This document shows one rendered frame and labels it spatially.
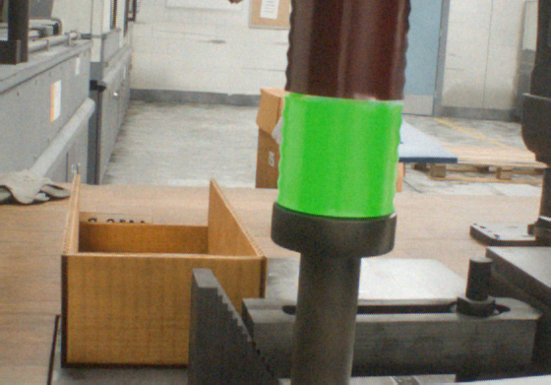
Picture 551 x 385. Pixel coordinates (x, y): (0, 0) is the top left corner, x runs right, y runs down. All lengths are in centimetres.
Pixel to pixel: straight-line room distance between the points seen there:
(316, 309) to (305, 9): 9
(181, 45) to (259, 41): 98
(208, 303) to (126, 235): 37
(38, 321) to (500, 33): 1162
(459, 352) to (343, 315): 16
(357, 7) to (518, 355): 24
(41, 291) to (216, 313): 29
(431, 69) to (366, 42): 1153
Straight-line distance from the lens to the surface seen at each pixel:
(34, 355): 56
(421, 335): 42
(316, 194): 27
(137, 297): 52
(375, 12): 26
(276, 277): 66
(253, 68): 1134
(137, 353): 53
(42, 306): 64
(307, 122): 27
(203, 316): 40
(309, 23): 26
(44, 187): 98
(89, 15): 509
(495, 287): 52
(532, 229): 62
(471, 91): 1202
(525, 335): 45
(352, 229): 27
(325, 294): 28
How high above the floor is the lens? 111
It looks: 11 degrees down
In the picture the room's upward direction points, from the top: 4 degrees clockwise
